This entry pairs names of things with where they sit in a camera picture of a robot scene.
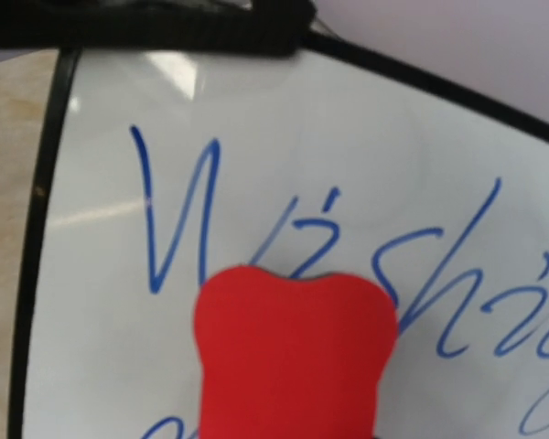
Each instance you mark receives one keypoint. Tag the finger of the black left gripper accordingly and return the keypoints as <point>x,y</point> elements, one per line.
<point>265,28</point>

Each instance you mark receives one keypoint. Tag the white whiteboard black frame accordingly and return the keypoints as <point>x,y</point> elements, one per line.
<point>158,169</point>

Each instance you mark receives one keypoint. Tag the red black whiteboard eraser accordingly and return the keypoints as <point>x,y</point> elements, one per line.
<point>285,358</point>

